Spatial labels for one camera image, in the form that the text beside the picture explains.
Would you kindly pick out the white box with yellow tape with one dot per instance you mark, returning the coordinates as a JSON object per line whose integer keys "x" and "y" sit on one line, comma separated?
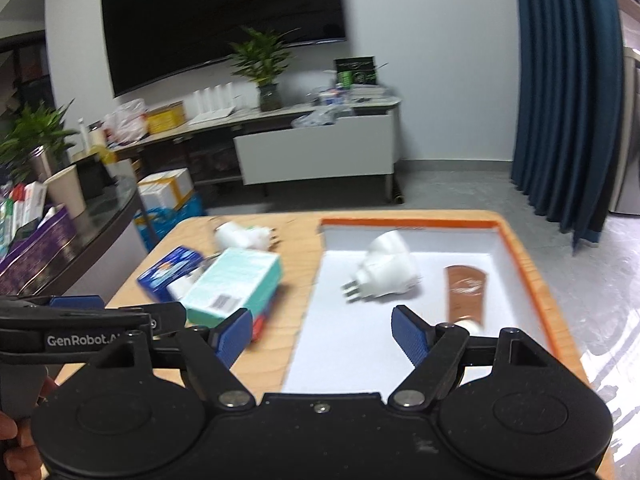
{"x": 165, "y": 187}

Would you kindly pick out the person's left hand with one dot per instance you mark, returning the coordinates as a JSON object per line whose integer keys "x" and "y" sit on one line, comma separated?
{"x": 20, "y": 460}

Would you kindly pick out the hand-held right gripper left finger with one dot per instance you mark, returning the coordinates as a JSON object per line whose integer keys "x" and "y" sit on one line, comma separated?
{"x": 232, "y": 336}

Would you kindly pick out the blue plastic bag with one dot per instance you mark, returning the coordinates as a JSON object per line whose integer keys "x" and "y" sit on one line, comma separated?
{"x": 167, "y": 220}

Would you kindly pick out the purple patterned box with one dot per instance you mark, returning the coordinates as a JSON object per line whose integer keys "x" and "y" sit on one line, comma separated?
{"x": 37, "y": 250}

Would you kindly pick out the black and green box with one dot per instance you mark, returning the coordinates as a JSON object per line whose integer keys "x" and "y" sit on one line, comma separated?
{"x": 356, "y": 71}

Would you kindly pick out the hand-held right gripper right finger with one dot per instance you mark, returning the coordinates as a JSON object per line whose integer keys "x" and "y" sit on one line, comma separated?
{"x": 406, "y": 332}

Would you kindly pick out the white router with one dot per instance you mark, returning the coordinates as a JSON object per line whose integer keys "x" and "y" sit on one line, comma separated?
{"x": 212, "y": 105}

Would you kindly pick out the white and red plastic bag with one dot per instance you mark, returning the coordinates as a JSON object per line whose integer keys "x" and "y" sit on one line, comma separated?
{"x": 125, "y": 121}

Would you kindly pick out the red small box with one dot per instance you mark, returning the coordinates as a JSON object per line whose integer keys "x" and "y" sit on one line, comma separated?
{"x": 260, "y": 326}

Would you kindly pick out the brown tube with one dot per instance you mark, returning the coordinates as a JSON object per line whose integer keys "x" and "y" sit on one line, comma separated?
{"x": 466, "y": 292}

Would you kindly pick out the black desk holder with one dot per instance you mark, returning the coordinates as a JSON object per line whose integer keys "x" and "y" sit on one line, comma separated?
{"x": 95, "y": 177}

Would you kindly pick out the potted bamboo plant glass vase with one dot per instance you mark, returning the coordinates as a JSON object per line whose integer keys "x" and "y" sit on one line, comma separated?
{"x": 265, "y": 67}

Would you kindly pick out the silver washing machine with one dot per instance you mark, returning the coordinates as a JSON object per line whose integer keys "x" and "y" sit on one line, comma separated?
{"x": 627, "y": 150}

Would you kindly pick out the white plug-in device with bottle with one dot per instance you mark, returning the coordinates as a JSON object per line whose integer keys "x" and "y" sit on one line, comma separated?
{"x": 387, "y": 270}

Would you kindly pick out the white plug-in device green dot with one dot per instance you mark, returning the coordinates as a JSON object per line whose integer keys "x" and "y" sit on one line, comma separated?
{"x": 245, "y": 235}

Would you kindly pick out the blue printed packet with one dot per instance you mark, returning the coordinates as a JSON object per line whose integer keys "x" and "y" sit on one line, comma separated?
{"x": 160, "y": 272}

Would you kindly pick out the teal cardboard box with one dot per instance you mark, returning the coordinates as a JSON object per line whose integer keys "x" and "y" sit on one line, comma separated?
{"x": 235, "y": 285}

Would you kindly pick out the orange and white box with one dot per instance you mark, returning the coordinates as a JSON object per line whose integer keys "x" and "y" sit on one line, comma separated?
{"x": 350, "y": 340}

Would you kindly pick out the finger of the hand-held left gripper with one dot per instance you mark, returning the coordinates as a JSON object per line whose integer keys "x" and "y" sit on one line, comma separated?
{"x": 77, "y": 302}
{"x": 170, "y": 315}

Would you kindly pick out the potted plant metal pot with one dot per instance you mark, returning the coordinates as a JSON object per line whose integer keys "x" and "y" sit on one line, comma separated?
{"x": 35, "y": 135}

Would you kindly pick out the blue curtain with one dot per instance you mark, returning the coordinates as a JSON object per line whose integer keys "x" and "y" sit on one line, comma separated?
{"x": 565, "y": 100}

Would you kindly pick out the dark round table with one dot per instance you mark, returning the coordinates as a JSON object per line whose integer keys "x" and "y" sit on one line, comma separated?
{"x": 107, "y": 215}

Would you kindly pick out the wooden table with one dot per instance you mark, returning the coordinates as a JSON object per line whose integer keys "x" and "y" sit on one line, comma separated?
{"x": 295, "y": 270}

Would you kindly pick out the clear plastic bag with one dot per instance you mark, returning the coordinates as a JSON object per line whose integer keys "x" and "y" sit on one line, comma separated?
{"x": 315, "y": 119}

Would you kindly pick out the white television cabinet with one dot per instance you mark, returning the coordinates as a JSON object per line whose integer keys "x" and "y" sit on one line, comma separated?
{"x": 310, "y": 150}

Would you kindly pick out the black roll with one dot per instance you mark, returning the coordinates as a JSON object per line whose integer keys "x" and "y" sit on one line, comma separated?
{"x": 397, "y": 194}

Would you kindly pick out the black wall television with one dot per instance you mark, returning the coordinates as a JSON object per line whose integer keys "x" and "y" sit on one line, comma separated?
{"x": 215, "y": 15}

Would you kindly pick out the paper cup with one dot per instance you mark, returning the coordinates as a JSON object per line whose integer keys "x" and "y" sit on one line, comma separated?
{"x": 66, "y": 191}

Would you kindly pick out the white cube plug glass bottle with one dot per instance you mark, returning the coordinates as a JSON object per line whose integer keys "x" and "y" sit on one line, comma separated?
{"x": 182, "y": 290}

